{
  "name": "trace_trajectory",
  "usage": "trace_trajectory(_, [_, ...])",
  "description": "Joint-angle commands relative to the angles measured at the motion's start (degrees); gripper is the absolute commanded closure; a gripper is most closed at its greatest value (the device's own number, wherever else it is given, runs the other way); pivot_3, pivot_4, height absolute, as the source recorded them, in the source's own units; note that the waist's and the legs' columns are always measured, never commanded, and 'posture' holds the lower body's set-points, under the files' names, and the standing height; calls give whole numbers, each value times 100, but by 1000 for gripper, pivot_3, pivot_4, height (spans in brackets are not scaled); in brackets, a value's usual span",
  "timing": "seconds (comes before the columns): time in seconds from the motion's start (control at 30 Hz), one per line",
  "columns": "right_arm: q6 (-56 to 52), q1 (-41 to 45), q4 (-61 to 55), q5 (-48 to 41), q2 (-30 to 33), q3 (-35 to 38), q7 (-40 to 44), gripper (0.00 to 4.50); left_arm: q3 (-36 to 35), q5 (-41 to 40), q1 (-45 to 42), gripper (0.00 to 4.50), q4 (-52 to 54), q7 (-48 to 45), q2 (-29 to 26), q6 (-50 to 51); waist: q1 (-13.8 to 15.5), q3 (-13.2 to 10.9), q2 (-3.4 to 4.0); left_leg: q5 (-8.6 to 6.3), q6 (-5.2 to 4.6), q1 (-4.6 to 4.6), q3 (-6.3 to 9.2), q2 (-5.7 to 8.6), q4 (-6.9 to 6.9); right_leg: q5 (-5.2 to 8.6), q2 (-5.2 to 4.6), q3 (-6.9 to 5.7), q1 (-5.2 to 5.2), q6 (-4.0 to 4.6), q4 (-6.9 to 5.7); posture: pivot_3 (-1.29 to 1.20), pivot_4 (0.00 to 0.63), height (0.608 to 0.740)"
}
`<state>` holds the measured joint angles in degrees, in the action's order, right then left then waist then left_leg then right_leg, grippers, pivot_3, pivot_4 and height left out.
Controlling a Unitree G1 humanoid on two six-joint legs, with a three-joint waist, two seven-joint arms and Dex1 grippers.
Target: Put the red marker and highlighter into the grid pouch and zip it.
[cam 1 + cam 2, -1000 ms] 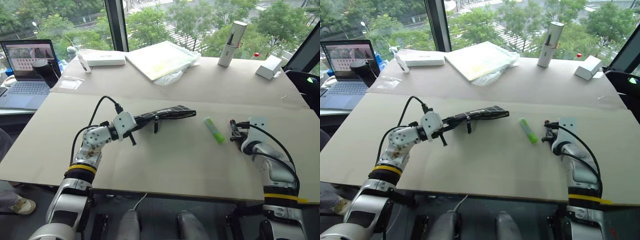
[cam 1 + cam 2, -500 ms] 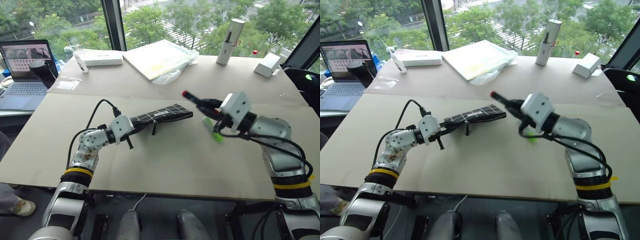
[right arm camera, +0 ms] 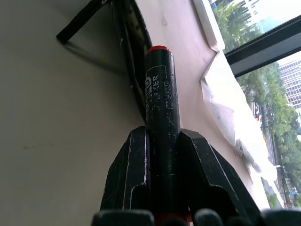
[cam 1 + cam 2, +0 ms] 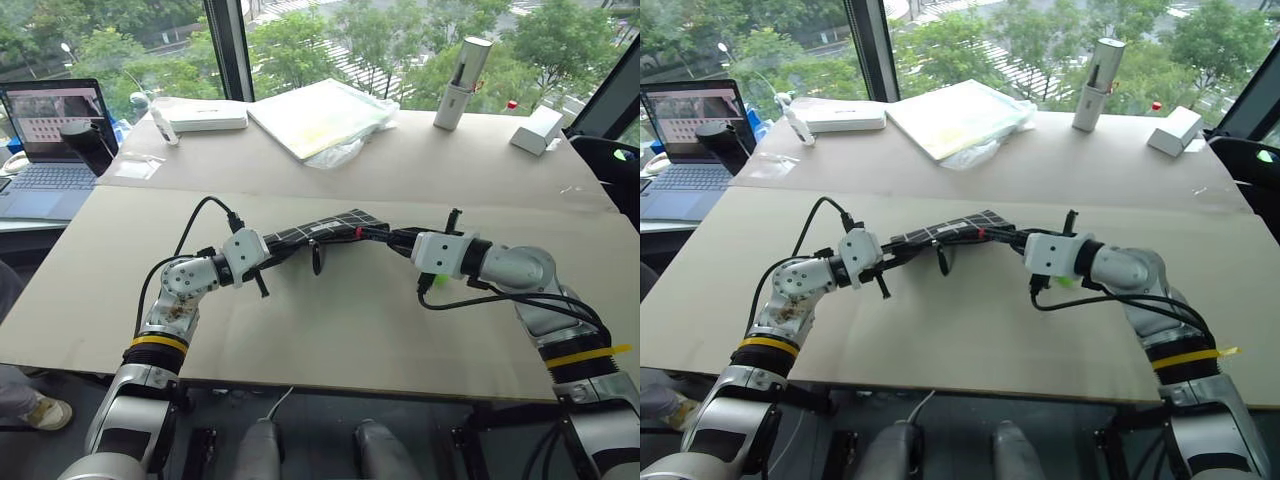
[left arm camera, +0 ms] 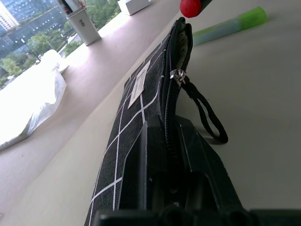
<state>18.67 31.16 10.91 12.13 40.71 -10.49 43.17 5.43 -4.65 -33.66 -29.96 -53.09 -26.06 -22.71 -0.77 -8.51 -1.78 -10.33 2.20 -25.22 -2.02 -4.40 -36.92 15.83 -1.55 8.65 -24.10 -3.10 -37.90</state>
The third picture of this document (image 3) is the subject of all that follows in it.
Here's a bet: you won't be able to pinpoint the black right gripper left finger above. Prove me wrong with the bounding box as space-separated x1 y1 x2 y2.
100 126 151 212

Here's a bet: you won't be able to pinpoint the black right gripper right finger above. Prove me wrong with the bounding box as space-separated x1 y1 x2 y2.
180 129 261 219

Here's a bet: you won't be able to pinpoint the black red-capped marker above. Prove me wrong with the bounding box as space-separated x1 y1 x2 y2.
143 46 191 224

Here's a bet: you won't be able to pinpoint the white crumpled plastic sheet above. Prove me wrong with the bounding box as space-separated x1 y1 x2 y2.
199 46 278 183

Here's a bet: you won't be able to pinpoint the white window sill ledge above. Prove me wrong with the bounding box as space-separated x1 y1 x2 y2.
192 0 225 51

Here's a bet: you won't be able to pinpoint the dark window frame bar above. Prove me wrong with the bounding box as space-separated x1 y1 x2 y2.
224 17 301 78

